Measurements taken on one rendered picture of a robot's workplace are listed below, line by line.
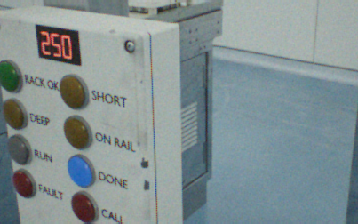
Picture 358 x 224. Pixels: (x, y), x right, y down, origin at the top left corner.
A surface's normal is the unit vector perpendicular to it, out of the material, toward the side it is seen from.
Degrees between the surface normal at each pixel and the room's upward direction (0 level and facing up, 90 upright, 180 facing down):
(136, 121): 90
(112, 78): 90
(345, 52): 90
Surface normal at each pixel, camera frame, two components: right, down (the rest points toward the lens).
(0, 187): 0.83, 0.18
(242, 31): -0.64, 0.29
